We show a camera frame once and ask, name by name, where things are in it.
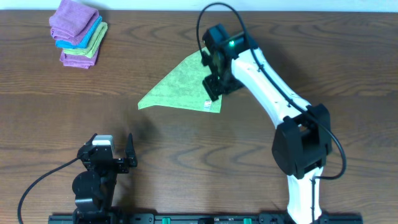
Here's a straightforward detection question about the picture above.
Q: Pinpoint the purple folded cloth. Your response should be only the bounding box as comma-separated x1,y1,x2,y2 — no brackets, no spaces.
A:
60,49,100,69
49,0,100,44

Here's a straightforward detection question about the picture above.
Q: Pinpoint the green folded cloth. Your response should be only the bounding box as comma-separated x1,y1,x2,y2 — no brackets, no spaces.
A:
63,22,108,58

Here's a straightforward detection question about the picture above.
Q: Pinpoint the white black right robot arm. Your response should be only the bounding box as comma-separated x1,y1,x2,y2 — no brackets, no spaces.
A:
202,24,331,223

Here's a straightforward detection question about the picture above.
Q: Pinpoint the top purple folded cloth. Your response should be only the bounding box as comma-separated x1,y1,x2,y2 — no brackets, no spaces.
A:
49,0,100,44

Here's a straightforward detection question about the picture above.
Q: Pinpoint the light green microfiber cloth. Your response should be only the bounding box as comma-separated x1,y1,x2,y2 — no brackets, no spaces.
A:
137,51,222,113

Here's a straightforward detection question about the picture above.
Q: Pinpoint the bottom purple folded cloth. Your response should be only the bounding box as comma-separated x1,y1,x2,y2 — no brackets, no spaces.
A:
60,49,100,69

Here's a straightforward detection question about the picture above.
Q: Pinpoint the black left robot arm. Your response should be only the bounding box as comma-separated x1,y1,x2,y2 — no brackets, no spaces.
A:
72,134,137,223

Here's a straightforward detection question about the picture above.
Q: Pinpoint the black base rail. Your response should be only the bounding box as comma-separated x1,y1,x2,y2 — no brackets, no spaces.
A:
48,213,363,224

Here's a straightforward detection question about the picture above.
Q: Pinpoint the blue folded cloth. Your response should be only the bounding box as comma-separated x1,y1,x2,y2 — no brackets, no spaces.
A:
55,16,102,49

